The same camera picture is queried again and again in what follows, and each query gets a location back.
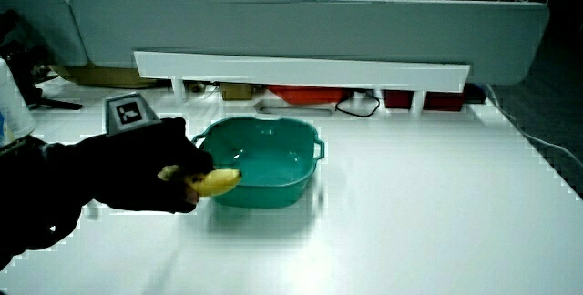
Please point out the person's right hand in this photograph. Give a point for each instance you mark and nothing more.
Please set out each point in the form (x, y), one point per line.
(136, 167)

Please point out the yellow banana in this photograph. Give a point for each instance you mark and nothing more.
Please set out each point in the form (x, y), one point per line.
(218, 181)

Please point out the person's right forearm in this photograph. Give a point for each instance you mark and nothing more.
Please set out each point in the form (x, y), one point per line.
(41, 190)

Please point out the white desk shelf riser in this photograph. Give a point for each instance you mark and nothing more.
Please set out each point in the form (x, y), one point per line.
(300, 71)

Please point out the white desk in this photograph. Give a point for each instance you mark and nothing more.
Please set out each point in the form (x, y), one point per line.
(410, 217)

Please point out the brown wooden board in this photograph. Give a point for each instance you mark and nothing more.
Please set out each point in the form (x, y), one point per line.
(107, 77)

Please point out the brown cardboard box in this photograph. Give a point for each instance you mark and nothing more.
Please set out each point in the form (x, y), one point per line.
(236, 91)

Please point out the teal plastic basin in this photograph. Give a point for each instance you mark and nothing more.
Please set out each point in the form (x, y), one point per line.
(268, 167)

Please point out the white plastic container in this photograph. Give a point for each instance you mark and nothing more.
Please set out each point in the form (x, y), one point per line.
(11, 108)

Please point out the black tripod stand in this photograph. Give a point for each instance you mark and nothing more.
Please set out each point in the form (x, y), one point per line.
(23, 72)

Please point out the grey flat tray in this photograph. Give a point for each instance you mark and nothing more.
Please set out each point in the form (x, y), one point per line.
(296, 109)

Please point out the narrow grey partition panel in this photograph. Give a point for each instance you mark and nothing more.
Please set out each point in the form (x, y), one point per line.
(41, 22)

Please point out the red plastic tray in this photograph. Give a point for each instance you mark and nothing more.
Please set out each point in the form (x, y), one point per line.
(307, 94)

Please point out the wide grey partition panel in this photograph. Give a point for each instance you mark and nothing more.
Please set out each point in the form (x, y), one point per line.
(309, 26)

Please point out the dark red box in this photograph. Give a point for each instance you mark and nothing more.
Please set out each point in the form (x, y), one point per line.
(432, 100)

